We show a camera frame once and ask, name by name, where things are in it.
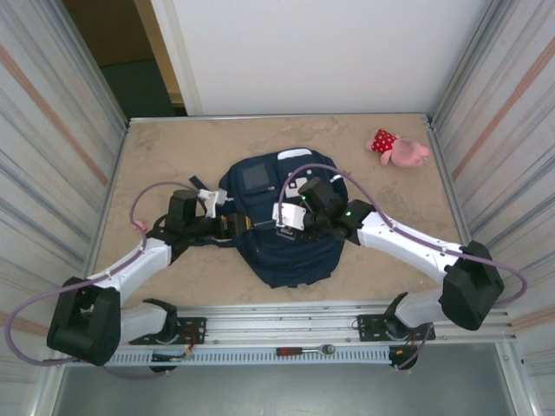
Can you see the navy blue backpack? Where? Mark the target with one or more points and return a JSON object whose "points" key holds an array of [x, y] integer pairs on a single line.
{"points": [[286, 264]]}

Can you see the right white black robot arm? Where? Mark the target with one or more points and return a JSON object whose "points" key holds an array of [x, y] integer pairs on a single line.
{"points": [[403, 238]]}

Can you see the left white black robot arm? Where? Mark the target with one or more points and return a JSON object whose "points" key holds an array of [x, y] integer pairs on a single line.
{"points": [[130, 264]]}

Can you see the small pink eraser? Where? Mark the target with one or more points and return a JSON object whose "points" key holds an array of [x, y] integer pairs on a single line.
{"points": [[140, 225]]}

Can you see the pink plush toy red dress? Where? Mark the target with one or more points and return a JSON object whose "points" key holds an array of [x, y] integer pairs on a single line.
{"points": [[403, 151]]}

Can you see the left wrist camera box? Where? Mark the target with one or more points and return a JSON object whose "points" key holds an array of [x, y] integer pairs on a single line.
{"points": [[212, 199]]}

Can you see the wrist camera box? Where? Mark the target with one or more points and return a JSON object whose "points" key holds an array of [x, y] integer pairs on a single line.
{"points": [[212, 199], [290, 214]]}

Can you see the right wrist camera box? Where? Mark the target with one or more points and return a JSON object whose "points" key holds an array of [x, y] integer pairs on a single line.
{"points": [[290, 214]]}

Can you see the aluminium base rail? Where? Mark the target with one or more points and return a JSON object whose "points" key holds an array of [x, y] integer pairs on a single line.
{"points": [[282, 323]]}

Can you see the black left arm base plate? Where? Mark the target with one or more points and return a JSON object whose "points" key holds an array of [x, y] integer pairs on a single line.
{"points": [[193, 329]]}

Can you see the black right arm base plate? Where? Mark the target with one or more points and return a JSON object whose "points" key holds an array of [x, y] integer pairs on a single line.
{"points": [[368, 327]]}

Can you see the white door frame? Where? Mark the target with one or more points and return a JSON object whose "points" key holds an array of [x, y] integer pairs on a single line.
{"points": [[182, 52]]}

